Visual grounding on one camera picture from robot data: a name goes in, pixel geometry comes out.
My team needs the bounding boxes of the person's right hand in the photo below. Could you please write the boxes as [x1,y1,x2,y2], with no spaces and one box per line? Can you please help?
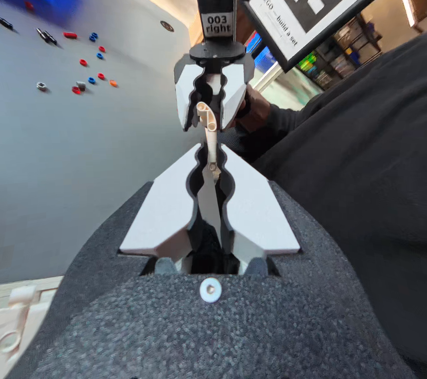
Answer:
[234,85,271,134]

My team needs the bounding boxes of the stack of blue bins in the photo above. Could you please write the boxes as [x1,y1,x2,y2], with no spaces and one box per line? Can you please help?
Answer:
[246,31,277,73]

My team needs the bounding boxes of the white frame leg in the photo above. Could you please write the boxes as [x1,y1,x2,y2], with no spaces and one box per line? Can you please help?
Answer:
[253,62,285,93]

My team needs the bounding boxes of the grey mesh chair seat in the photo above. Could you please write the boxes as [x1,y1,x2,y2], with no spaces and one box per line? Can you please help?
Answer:
[218,127,259,163]

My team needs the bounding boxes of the white lego cab assembly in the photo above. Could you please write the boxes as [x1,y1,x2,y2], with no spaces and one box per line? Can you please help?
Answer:
[0,277,64,379]

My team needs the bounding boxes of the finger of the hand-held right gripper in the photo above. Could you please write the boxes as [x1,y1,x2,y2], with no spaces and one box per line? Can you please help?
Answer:
[220,63,250,131]
[174,63,205,133]

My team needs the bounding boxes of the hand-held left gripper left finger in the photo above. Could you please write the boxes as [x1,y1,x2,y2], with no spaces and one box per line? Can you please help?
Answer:
[119,143,205,273]

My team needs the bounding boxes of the storage shelf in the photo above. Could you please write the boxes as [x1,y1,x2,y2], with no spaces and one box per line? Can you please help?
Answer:
[314,12,384,91]

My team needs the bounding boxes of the person's right forearm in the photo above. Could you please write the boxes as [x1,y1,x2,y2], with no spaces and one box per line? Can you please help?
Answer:
[240,104,314,166]

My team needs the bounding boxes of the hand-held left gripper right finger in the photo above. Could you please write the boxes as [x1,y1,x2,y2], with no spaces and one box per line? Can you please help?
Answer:
[216,144,301,275]

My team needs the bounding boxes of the green items on shelf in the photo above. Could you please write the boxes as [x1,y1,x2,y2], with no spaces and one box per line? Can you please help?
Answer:
[298,52,317,74]

